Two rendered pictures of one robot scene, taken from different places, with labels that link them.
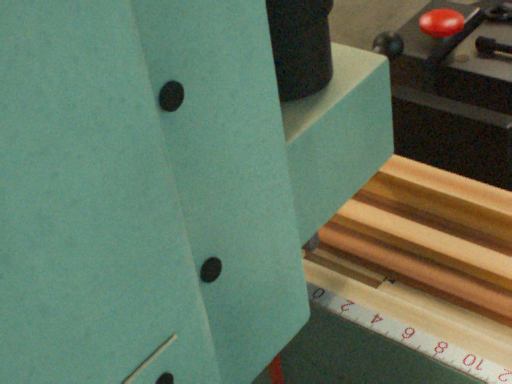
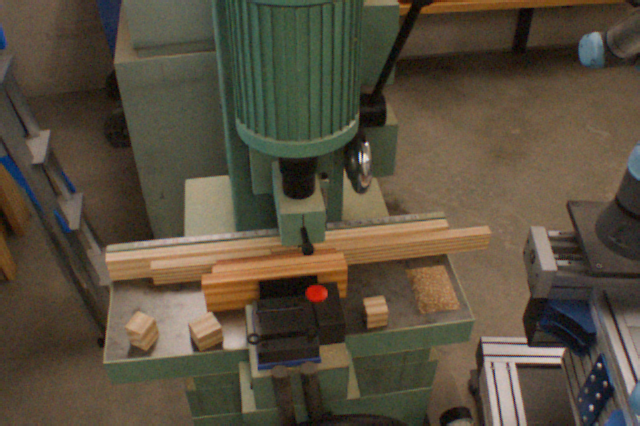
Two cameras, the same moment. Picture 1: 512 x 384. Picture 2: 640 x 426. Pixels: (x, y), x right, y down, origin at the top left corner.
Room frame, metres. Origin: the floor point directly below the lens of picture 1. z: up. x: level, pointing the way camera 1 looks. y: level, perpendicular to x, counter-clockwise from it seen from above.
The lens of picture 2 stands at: (0.92, -0.62, 1.70)
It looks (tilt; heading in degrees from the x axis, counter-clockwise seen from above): 41 degrees down; 127
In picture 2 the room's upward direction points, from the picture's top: straight up
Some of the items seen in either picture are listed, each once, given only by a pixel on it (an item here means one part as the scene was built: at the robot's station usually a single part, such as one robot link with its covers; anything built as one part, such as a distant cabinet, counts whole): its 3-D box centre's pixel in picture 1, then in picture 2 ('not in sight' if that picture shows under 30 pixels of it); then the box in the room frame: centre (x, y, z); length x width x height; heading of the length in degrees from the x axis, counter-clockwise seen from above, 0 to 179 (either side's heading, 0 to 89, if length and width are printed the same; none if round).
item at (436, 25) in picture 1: (441, 23); (316, 293); (0.56, -0.14, 1.02); 0.03 x 0.03 x 0.01
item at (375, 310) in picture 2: not in sight; (374, 311); (0.60, -0.05, 0.92); 0.03 x 0.03 x 0.03; 47
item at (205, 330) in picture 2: not in sight; (205, 331); (0.42, -0.24, 0.92); 0.04 x 0.04 x 0.03; 70
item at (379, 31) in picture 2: not in sight; (369, 35); (0.39, 0.23, 1.23); 0.09 x 0.08 x 0.15; 136
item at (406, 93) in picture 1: (471, 137); (291, 314); (0.52, -0.15, 0.95); 0.09 x 0.07 x 0.09; 46
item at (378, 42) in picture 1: (368, 63); (305, 239); (0.49, -0.08, 1.04); 0.06 x 0.02 x 0.02; 136
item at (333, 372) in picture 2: not in sight; (295, 352); (0.55, -0.19, 0.92); 0.15 x 0.13 x 0.09; 46
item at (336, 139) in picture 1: (272, 164); (299, 203); (0.42, -0.01, 1.03); 0.14 x 0.07 x 0.09; 136
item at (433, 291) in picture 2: not in sight; (433, 285); (0.65, 0.06, 0.91); 0.10 x 0.07 x 0.02; 136
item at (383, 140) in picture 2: not in sight; (370, 142); (0.41, 0.21, 1.02); 0.09 x 0.07 x 0.12; 46
